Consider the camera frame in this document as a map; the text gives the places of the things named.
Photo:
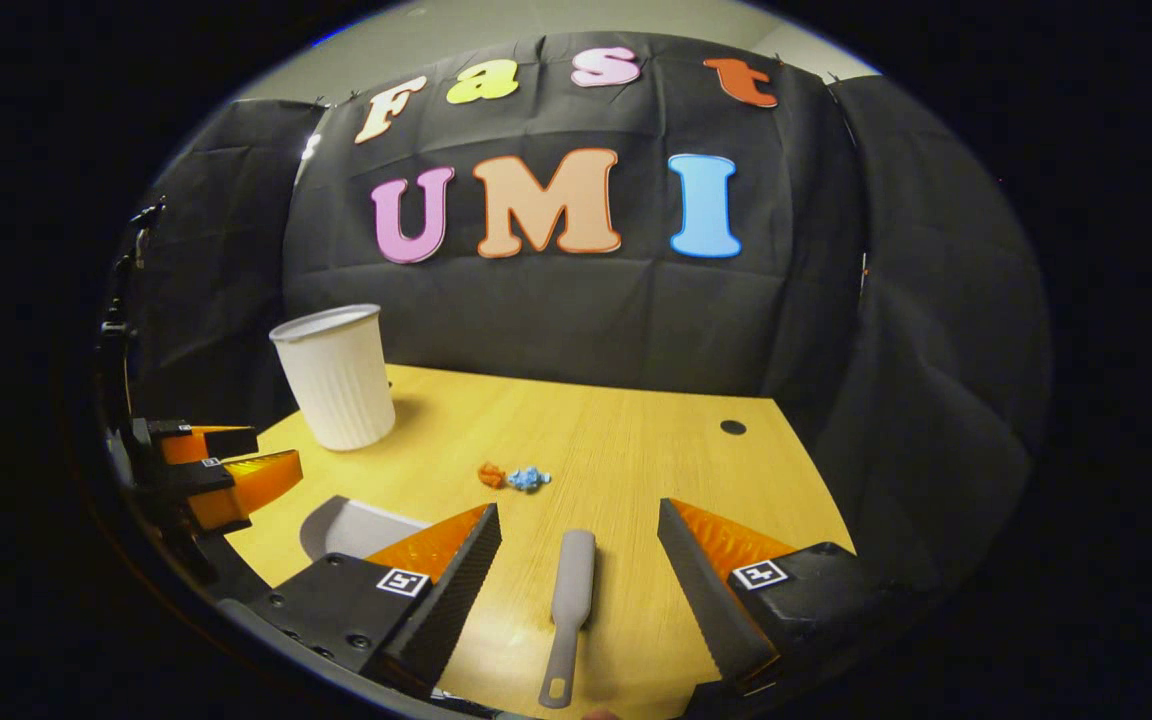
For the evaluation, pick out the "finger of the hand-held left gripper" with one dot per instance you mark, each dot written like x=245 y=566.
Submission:
x=201 y=480
x=231 y=442

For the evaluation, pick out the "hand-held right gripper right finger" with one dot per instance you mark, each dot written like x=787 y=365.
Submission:
x=701 y=590

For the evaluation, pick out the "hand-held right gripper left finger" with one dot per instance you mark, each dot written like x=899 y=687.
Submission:
x=456 y=590

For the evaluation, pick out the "small grey broom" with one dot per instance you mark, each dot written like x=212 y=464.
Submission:
x=573 y=590

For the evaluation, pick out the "grey dustpan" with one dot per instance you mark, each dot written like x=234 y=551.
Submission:
x=356 y=525

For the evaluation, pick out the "white ribbed garbage bin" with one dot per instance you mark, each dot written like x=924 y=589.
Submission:
x=336 y=380

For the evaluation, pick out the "blue paper scrap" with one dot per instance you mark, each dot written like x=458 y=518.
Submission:
x=528 y=479

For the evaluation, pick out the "wooden desktop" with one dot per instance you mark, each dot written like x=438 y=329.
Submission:
x=626 y=470

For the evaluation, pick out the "black round desk grommet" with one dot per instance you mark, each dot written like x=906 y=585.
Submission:
x=733 y=427

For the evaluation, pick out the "black backdrop cloth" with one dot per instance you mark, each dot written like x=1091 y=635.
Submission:
x=576 y=310

